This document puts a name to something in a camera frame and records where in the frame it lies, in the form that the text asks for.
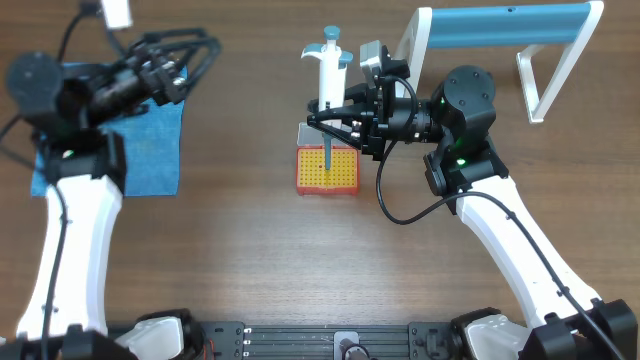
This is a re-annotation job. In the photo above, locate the red and yellow tip box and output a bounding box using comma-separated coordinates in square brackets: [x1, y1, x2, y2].
[295, 122, 362, 197]

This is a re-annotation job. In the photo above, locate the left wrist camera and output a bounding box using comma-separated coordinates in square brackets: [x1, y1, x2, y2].
[99, 0, 135, 31]

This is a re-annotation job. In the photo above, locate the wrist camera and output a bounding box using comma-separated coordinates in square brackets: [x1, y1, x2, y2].
[358, 40, 390, 84]
[99, 0, 135, 31]

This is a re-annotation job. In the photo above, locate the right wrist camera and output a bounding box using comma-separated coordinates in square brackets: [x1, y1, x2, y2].
[358, 40, 390, 84]

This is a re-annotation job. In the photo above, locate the white pipette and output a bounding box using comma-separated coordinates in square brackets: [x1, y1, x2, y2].
[300, 25, 355, 192]

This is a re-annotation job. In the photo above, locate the white and blue stand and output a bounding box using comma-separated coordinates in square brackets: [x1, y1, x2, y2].
[389, 0, 605, 125]

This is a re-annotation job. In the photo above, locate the blue cloth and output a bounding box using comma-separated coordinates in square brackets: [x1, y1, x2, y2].
[30, 62, 189, 198]

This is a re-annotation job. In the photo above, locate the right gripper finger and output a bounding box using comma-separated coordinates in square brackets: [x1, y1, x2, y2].
[306, 121, 362, 150]
[305, 103, 374, 125]

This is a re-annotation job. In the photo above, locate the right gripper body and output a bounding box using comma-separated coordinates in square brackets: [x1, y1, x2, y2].
[344, 45, 412, 162]

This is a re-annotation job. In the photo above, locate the mounting rail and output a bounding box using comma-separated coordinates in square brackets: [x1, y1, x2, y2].
[192, 321, 459, 360]

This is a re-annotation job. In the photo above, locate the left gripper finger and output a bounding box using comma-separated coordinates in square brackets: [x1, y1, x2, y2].
[184, 36, 224, 94]
[141, 27, 209, 50]

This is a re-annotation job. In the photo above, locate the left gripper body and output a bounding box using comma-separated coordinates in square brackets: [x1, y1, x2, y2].
[126, 41, 189, 107]

